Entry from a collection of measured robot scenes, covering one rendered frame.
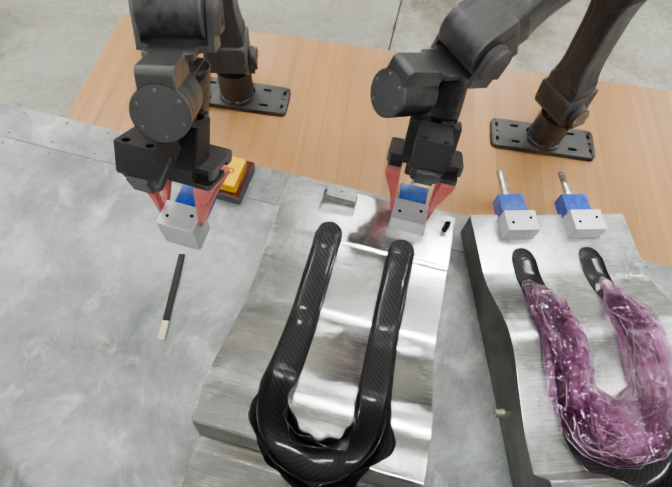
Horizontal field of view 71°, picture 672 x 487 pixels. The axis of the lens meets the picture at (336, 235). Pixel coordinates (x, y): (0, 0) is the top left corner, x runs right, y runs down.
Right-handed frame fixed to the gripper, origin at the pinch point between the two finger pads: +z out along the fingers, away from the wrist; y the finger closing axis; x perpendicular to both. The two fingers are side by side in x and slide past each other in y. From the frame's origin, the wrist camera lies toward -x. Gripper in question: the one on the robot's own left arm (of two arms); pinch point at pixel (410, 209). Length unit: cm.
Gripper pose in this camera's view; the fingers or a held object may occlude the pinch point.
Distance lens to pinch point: 71.0
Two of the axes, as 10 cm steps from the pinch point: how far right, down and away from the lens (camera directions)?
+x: 1.9, -4.9, 8.5
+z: -1.6, 8.4, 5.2
